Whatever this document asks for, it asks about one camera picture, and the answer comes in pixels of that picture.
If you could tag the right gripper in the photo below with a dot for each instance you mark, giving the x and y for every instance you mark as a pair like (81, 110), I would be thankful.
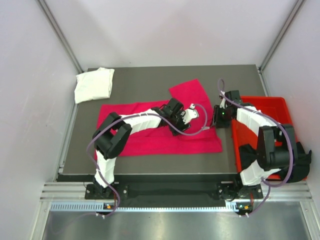
(217, 122)

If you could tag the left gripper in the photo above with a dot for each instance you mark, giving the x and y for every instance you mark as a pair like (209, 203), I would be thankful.
(181, 127)

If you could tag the pink t-shirt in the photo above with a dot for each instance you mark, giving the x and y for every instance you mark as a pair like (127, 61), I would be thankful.
(201, 138)

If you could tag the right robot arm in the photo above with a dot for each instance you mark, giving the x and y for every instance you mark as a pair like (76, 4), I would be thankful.
(276, 145)

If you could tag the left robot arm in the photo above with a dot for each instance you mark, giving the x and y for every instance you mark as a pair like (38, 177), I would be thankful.
(116, 129)

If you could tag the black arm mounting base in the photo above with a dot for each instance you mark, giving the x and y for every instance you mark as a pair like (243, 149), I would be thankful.
(182, 194)

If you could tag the black t-shirt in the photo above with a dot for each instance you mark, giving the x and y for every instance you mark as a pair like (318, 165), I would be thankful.
(301, 167)

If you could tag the red plastic bin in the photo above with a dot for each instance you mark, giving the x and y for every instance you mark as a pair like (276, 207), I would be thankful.
(274, 107)

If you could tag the folded white t-shirt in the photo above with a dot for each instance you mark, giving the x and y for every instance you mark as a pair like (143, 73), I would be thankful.
(94, 85)

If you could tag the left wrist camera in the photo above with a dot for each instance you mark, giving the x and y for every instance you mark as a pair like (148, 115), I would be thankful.
(190, 114)

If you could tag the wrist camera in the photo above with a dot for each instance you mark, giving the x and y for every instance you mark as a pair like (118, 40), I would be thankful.
(233, 95)
(190, 114)

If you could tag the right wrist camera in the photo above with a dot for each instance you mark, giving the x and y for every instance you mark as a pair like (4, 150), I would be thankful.
(233, 95)

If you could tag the slotted grey cable duct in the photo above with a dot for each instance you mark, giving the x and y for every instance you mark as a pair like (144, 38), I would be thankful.
(103, 207)

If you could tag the right aluminium frame post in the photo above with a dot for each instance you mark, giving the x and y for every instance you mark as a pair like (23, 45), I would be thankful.
(298, 4)

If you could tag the aluminium frame post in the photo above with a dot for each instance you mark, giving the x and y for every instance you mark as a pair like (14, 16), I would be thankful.
(298, 4)
(45, 8)

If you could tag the left aluminium frame post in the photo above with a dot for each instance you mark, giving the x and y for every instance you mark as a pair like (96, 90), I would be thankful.
(45, 8)

